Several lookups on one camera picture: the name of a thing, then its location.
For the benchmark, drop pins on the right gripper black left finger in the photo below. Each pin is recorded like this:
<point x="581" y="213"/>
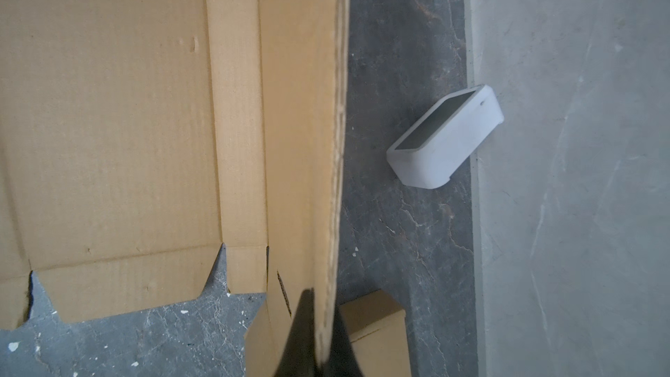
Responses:
<point x="298" y="358"/>

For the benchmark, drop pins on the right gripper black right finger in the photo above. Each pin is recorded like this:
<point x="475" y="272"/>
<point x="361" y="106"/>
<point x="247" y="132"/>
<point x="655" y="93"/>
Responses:
<point x="342" y="361"/>

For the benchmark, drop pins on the cardboard box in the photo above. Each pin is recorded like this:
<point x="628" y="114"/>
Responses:
<point x="376" y="325"/>

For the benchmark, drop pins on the cardboard sheet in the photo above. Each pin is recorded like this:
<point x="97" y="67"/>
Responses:
<point x="139" y="138"/>

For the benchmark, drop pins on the white digital clock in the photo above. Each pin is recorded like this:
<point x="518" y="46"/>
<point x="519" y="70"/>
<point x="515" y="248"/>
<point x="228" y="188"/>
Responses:
<point x="435" y="146"/>

